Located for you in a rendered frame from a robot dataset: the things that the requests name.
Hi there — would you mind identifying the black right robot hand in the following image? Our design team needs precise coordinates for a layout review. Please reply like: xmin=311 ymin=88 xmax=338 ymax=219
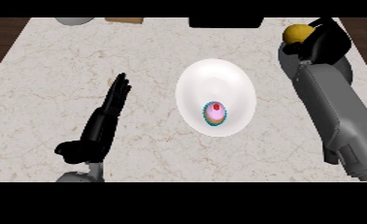
xmin=283 ymin=16 xmax=354 ymax=65

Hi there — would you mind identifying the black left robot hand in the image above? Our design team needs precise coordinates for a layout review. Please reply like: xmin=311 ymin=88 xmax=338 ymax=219
xmin=53 ymin=72 xmax=133 ymax=165

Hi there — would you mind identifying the yellow lemon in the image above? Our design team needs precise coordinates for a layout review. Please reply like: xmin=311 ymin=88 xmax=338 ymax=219
xmin=283 ymin=23 xmax=317 ymax=46

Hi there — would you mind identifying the white oval plate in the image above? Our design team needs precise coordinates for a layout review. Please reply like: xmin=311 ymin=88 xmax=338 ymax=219
xmin=175 ymin=58 xmax=258 ymax=138

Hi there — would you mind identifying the pink frosted cupcake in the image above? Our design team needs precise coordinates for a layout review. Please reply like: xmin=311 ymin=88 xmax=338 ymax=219
xmin=201 ymin=101 xmax=229 ymax=128

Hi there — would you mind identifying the grey round bowl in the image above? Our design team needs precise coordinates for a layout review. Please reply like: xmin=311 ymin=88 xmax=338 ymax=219
xmin=53 ymin=16 xmax=96 ymax=27

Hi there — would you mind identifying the tan wooden block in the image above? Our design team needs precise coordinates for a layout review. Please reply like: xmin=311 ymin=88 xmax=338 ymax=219
xmin=105 ymin=16 xmax=145 ymax=25

